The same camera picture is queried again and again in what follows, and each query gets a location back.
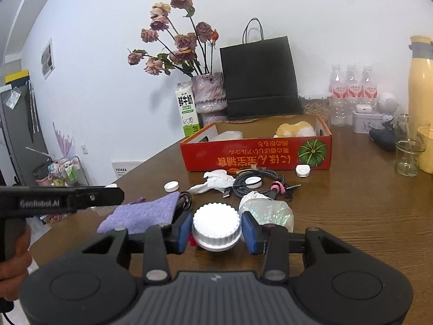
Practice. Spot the white bottle cap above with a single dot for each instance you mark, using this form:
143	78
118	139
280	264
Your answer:
253	182

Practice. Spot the black folded pouch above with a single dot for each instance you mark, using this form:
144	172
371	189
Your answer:
382	138

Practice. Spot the white wall outlet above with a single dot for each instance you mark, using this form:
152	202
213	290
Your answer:
84	148

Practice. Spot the clear glass cup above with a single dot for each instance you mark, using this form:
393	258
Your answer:
407	162

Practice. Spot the white round gadget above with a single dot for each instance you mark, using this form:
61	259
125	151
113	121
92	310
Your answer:
387	103

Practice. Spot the clear water bottle red label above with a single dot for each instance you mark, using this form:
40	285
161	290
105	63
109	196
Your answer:
353	89
369	89
338	94

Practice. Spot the yellow white plush toy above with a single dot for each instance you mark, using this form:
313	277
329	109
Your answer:
294	129

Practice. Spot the white tin box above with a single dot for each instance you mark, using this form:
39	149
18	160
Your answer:
367	123

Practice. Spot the yellow thermos kettle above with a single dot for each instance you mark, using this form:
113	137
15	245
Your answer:
421	84

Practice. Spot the small white cap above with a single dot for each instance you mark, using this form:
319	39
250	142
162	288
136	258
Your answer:
171	186

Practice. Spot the white earbuds case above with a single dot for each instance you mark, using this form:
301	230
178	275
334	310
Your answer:
363	108

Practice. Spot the purple mottled vase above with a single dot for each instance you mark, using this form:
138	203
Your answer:
208	91

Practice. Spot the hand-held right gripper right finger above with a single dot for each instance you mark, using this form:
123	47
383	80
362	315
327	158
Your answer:
252	233

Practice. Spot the clear plastic container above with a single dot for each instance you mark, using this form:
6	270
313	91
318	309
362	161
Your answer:
230	135

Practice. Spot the purple flower wall sticker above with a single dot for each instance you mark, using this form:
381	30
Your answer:
63	142

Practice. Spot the white wrapper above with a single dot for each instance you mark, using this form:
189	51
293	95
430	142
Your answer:
211	184

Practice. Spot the black paper bag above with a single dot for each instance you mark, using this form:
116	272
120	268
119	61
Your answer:
260	78

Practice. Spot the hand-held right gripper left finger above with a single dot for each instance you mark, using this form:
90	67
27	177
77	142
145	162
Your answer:
184	233

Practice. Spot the white flat box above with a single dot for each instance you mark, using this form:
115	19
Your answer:
125	168

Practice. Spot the wall poster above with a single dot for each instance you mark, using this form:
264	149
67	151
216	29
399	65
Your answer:
48	57

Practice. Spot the clear plastic bag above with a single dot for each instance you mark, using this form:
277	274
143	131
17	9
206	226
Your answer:
270	211

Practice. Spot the yellow mug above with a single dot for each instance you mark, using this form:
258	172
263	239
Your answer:
427	152

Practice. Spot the white green milk carton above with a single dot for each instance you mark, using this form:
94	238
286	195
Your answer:
186	108

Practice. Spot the purple cloth pouch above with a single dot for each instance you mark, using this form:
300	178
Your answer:
142	211

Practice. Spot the clear lidded food container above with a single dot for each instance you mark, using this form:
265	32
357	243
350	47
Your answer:
316	106

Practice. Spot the small white round device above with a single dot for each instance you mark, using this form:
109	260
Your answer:
303	170

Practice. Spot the person's left hand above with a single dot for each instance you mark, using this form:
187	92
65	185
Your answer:
17	270

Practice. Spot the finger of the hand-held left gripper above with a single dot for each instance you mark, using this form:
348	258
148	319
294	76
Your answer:
101	196

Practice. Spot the red cardboard box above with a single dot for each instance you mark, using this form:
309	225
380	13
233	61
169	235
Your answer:
243	155

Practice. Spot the grey refrigerator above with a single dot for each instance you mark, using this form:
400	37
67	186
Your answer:
17	135

